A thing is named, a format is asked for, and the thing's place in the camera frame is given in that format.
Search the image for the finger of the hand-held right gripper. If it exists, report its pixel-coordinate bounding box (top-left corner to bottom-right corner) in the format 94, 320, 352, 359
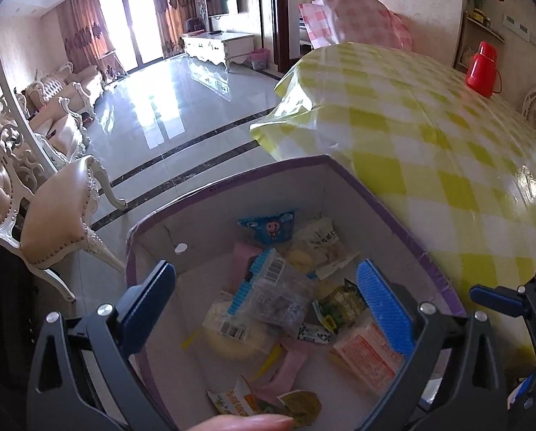
469, 268, 536, 351
504, 366, 536, 418

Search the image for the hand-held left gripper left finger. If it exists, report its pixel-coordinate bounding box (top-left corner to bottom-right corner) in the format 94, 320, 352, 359
26, 259, 177, 431

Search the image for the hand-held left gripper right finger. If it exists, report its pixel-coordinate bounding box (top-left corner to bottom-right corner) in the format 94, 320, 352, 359
357, 259, 509, 431

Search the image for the red white snack packet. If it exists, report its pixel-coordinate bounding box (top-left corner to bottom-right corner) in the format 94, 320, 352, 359
328, 316, 406, 397

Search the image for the small black white snack packet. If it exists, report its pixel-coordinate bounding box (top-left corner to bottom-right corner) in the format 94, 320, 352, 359
296, 322, 334, 346

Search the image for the white beige snack packet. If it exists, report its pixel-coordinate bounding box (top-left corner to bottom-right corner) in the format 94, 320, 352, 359
295, 216, 361, 280

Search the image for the small round yellow cake packet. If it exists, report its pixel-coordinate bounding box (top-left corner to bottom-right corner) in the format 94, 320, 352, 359
285, 245, 322, 279

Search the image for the pink snack packet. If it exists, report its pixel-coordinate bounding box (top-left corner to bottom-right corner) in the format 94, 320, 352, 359
250, 341, 325, 400
232, 240, 269, 297

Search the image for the large round yellow cake packet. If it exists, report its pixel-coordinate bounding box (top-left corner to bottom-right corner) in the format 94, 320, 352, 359
202, 291, 282, 360

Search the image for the clear blue-edged snack packet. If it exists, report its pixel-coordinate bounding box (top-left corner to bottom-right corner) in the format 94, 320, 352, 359
229, 248, 316, 337

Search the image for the yellow green round snack packet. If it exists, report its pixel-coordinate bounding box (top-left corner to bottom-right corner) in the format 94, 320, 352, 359
277, 390, 322, 428

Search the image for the orange white snack packet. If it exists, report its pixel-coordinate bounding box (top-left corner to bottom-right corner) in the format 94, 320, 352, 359
206, 375, 269, 418

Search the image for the blue cartoon snack packet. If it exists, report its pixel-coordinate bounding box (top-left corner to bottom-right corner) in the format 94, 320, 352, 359
237, 208, 299, 247

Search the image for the purple rimmed cardboard box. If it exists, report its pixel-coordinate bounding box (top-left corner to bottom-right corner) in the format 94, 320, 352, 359
125, 154, 468, 431

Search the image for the person's left hand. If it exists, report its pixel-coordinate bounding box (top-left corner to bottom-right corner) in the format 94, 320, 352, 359
191, 414, 296, 431

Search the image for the yellow paper strip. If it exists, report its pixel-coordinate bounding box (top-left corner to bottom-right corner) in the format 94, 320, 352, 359
182, 328, 206, 350
254, 343, 284, 380

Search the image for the beige tufted dining chair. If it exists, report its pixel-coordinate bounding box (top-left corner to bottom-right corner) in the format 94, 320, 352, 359
0, 132, 129, 303

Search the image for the yellow checked tablecloth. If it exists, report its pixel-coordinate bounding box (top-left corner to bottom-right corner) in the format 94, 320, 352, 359
249, 41, 536, 387

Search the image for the beige ornate sofa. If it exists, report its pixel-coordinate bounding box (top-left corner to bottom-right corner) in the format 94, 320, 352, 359
15, 94, 93, 171
25, 60, 106, 113

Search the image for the red thermos flask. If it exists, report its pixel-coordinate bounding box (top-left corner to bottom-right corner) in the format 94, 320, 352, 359
464, 41, 503, 97

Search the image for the pink waste bin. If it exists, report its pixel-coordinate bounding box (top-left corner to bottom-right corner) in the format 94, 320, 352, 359
250, 48, 271, 71

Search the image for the white television cabinet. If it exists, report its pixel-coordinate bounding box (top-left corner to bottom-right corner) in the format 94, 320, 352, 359
181, 31, 256, 73

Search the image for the white corner shelf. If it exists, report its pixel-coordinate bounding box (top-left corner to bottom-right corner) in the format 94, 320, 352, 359
452, 9, 506, 73

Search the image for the brown curtain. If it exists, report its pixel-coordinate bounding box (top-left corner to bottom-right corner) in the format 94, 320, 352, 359
148, 0, 199, 59
54, 0, 116, 75

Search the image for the glass balcony door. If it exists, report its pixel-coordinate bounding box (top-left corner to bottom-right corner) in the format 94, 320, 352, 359
97, 0, 165, 75

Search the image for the pink checkered cloth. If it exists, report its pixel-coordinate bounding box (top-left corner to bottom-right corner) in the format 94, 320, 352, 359
298, 0, 414, 52

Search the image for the brown door frame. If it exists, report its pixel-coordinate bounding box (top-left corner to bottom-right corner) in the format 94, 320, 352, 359
256, 0, 344, 75

